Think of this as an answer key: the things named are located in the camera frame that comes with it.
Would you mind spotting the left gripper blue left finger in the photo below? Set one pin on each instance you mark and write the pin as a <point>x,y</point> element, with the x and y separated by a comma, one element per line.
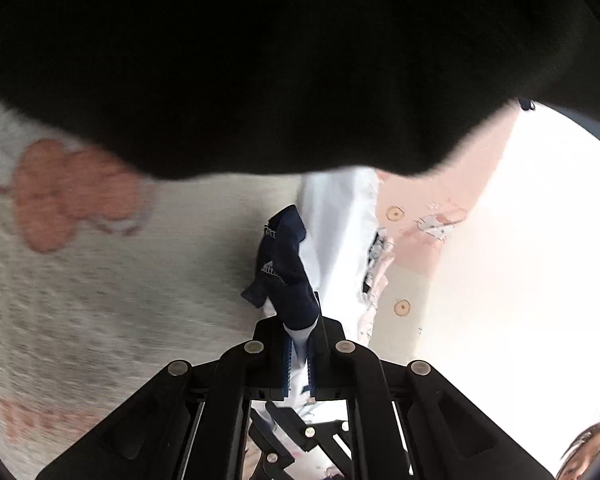
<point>254,370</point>

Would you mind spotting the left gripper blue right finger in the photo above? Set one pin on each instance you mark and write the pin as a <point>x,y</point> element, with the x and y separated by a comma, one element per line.
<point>349,371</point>

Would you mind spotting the pink cartoon print pajama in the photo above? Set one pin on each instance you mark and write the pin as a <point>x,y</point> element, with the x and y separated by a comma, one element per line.
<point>379,259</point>

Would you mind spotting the white shirt navy trim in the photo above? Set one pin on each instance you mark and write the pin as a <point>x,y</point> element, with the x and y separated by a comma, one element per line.
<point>312,261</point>

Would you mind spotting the pink cream Hello Kitty blanket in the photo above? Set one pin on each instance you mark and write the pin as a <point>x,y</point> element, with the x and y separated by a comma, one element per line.
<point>105,276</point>

